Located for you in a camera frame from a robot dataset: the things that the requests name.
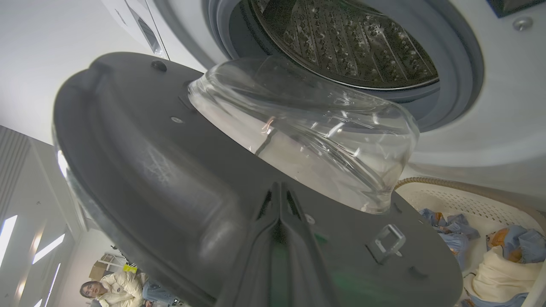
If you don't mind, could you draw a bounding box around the metal door latch hook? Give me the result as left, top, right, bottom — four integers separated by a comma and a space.
370, 224, 407, 261

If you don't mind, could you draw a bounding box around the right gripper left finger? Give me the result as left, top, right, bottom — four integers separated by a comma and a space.
215, 182, 282, 307

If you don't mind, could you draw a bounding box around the white front-load washing machine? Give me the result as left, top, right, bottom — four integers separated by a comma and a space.
100, 0, 546, 201

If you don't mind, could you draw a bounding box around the grey rubber door seal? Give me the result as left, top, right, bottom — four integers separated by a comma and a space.
205, 0, 485, 133

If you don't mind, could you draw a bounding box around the cream plastic laundry basket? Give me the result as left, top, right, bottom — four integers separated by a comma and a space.
392, 177, 546, 307

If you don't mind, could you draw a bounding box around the dark round glass washer door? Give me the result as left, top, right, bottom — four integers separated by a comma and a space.
51, 52, 465, 307

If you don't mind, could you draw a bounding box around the cream cloth garment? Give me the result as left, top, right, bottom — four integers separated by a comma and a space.
463, 245, 540, 304

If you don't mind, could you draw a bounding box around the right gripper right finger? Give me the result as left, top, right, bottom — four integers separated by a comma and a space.
281, 183, 342, 307

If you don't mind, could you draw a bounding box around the person in cream jacket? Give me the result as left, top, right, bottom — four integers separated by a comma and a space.
80, 271, 184, 307

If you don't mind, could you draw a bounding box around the blue garment with orange print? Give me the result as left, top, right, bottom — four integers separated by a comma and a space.
418, 208, 480, 269

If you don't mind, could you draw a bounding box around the perforated steel washer drum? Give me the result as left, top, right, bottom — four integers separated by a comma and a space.
250, 0, 440, 91

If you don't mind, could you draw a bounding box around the blue and cream garment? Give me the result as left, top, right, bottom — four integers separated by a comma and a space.
463, 225, 546, 307

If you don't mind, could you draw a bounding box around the brown cardboard box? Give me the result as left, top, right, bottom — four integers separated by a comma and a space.
89, 260, 111, 281

